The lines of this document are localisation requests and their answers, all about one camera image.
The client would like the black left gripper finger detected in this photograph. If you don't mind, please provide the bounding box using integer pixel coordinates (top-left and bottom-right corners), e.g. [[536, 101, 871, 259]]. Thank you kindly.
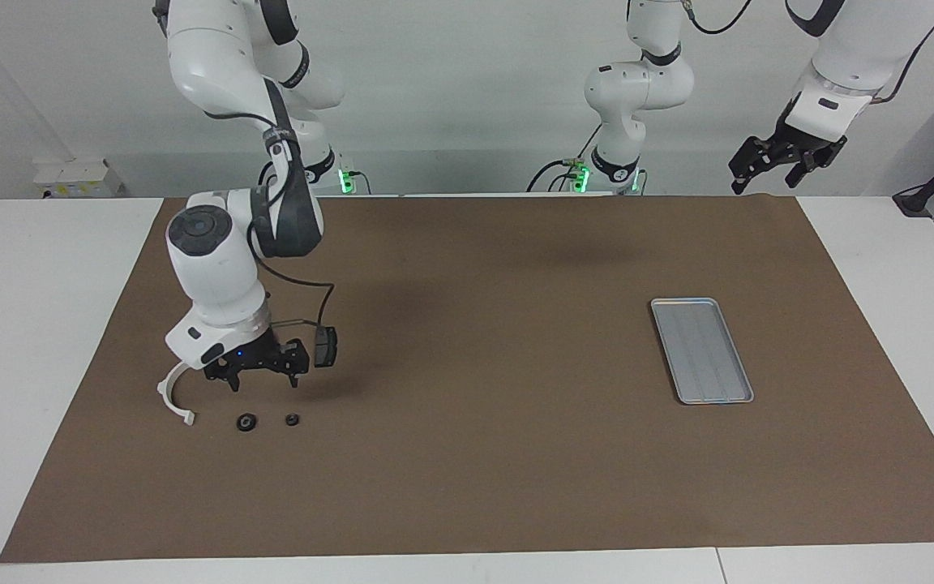
[[728, 136, 774, 195], [786, 161, 830, 189]]

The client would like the silver metal tray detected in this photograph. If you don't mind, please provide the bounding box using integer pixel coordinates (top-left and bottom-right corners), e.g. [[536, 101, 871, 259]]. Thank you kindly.
[[650, 297, 755, 406]]

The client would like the dark grey rectangular brake pad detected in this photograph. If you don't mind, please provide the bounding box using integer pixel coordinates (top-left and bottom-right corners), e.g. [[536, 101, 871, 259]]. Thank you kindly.
[[314, 325, 340, 369]]

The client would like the brown table mat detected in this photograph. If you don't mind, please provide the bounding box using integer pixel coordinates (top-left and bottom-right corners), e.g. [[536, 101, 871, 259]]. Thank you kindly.
[[0, 195, 934, 563]]

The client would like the white box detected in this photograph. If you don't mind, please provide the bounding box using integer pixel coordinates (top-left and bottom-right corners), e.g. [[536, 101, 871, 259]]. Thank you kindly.
[[33, 158, 123, 200]]

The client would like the white curved plastic bracket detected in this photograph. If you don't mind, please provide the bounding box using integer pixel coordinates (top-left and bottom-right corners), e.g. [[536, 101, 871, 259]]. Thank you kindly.
[[156, 361, 196, 427]]

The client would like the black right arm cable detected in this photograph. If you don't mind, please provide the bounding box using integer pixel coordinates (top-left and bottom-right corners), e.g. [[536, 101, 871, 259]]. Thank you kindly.
[[260, 114, 336, 333]]

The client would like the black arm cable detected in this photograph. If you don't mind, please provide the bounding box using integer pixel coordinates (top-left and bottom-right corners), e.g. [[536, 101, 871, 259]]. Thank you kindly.
[[682, 0, 934, 105], [260, 114, 336, 333]]

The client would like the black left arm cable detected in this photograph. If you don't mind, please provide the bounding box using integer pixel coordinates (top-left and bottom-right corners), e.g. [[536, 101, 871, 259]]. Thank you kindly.
[[682, 0, 934, 105]]

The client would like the black base cable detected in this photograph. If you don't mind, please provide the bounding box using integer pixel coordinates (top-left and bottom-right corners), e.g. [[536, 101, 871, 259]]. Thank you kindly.
[[526, 120, 604, 194]]

